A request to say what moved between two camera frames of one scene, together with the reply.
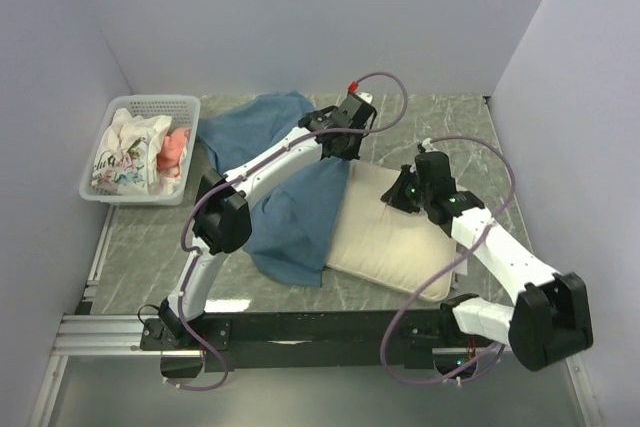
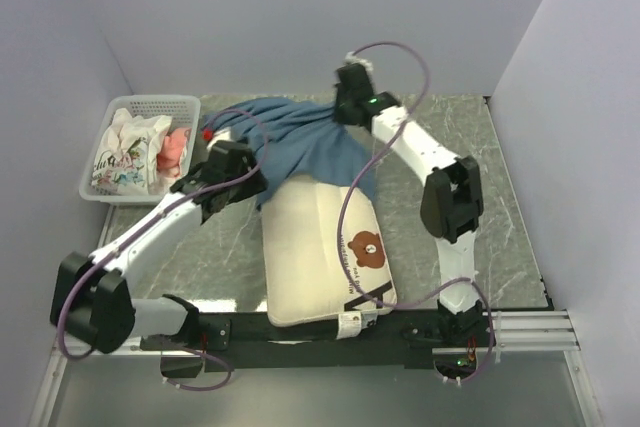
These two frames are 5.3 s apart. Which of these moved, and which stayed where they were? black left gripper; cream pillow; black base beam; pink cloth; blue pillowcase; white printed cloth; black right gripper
Moved: blue pillowcase; black left gripper; cream pillow; black right gripper
Stayed: pink cloth; white printed cloth; black base beam
